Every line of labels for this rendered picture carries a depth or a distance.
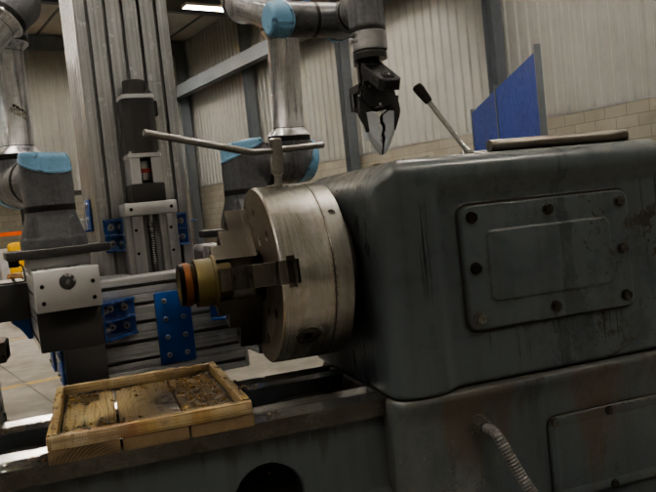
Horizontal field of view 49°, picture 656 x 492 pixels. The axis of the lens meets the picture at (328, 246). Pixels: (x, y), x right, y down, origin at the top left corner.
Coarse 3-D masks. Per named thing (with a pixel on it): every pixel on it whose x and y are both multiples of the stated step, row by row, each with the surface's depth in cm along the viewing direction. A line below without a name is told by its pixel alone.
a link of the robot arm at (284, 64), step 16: (304, 0) 187; (272, 48) 189; (288, 48) 188; (272, 64) 190; (288, 64) 189; (272, 80) 191; (288, 80) 189; (272, 96) 192; (288, 96) 190; (272, 112) 193; (288, 112) 190; (288, 128) 191; (304, 128) 194; (288, 144) 190; (288, 160) 190; (304, 160) 192; (288, 176) 192; (304, 176) 194
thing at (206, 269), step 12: (192, 264) 124; (204, 264) 122; (216, 264) 122; (228, 264) 125; (180, 276) 121; (192, 276) 121; (204, 276) 121; (216, 276) 121; (180, 288) 126; (192, 288) 121; (204, 288) 121; (216, 288) 122; (180, 300) 124; (192, 300) 122; (204, 300) 122; (216, 300) 123
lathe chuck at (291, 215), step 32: (256, 192) 123; (288, 192) 122; (256, 224) 126; (288, 224) 116; (320, 224) 118; (320, 256) 116; (288, 288) 114; (320, 288) 115; (288, 320) 115; (320, 320) 117; (288, 352) 121; (320, 352) 125
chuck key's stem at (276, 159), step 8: (272, 144) 123; (280, 144) 124; (272, 152) 124; (280, 152) 124; (272, 160) 124; (280, 160) 124; (272, 168) 124; (280, 168) 124; (280, 176) 125; (280, 184) 125
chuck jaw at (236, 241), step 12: (228, 216) 132; (240, 216) 132; (228, 228) 130; (240, 228) 131; (228, 240) 129; (240, 240) 129; (252, 240) 130; (216, 252) 127; (228, 252) 127; (240, 252) 128; (252, 252) 128; (240, 264) 129; (252, 264) 130
